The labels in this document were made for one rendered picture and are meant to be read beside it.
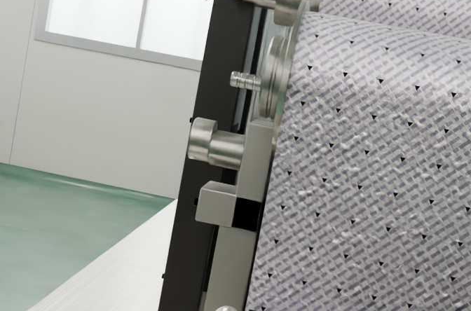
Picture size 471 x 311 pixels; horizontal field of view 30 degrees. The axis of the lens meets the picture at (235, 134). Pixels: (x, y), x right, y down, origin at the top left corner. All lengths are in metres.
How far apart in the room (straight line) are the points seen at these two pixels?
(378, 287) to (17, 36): 6.12
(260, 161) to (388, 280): 0.16
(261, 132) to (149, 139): 5.69
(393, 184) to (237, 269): 0.19
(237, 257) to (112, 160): 5.76
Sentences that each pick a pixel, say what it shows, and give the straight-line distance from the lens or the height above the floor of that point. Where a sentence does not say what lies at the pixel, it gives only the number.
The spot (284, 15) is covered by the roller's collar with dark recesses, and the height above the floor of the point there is 1.31.
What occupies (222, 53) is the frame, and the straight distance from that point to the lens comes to 1.07.
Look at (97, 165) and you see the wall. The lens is 6.61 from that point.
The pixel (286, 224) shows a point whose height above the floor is 1.13.
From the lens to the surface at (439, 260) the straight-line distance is 0.74.
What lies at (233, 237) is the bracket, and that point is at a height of 1.10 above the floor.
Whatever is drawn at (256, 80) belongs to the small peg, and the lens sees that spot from 0.76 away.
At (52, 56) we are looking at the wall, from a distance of 6.67.
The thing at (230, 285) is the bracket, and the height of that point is 1.05.
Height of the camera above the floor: 1.28
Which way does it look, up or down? 6 degrees down
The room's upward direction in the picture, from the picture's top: 10 degrees clockwise
